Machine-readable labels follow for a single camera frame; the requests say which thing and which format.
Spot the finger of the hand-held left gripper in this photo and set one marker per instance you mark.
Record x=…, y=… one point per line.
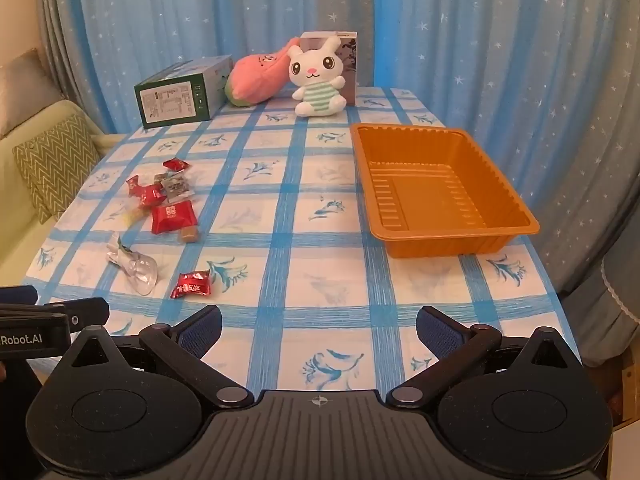
x=17, y=295
x=85, y=310

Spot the grey snack packet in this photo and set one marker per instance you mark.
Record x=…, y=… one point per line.
x=177, y=188

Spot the light green sofa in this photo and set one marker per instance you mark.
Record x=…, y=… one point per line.
x=15, y=240

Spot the large red snack packet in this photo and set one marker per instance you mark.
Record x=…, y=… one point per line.
x=172, y=217

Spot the green cardboard box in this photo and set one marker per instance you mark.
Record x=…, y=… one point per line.
x=170, y=100

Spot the blue starry sheer curtain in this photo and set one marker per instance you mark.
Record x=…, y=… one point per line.
x=400, y=20

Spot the grey starry curtain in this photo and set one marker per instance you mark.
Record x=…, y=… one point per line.
x=65, y=35
x=590, y=135

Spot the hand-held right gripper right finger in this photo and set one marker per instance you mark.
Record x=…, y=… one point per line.
x=440, y=332

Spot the yellow candy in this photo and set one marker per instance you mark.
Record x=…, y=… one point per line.
x=132, y=216

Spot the blue checked floral tablecloth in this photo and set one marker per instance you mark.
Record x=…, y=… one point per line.
x=300, y=260

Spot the grey floral cardboard box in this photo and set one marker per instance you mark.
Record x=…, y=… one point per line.
x=351, y=60

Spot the green chevron cushion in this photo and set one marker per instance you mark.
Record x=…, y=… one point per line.
x=55, y=160

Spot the pink plush toy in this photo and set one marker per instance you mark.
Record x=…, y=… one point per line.
x=255, y=77

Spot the orange plastic tray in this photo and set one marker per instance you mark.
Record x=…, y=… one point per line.
x=425, y=200

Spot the beige cushion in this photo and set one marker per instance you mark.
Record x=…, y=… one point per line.
x=25, y=85

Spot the clear candy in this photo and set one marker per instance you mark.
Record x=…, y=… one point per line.
x=140, y=270
x=189, y=235

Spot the grey lace-trimmed cover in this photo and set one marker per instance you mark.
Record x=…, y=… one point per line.
x=625, y=280

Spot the red candy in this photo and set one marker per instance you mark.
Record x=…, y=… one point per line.
x=175, y=164
x=132, y=186
x=150, y=196
x=191, y=284

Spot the white rabbit plush toy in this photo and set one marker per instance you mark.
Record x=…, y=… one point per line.
x=315, y=67

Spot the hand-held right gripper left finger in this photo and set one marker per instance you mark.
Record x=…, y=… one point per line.
x=200, y=332

